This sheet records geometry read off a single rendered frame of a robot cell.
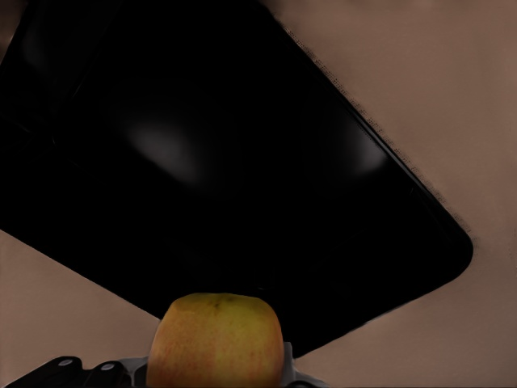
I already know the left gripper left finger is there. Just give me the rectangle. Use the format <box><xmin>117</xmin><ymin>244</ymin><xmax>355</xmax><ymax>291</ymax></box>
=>
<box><xmin>119</xmin><ymin>355</ymin><xmax>153</xmax><ymax>388</ymax></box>

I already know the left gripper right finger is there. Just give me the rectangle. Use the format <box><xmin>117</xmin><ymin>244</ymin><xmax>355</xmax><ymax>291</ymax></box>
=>
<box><xmin>281</xmin><ymin>341</ymin><xmax>324</xmax><ymax>388</ymax></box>

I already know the yellow-red apple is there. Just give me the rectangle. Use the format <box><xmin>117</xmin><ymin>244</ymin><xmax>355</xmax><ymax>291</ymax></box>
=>
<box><xmin>145</xmin><ymin>292</ymin><xmax>285</xmax><ymax>388</ymax></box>

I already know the black storage box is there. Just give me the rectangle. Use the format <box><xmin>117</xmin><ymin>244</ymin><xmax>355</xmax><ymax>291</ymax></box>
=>
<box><xmin>0</xmin><ymin>0</ymin><xmax>474</xmax><ymax>360</ymax></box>

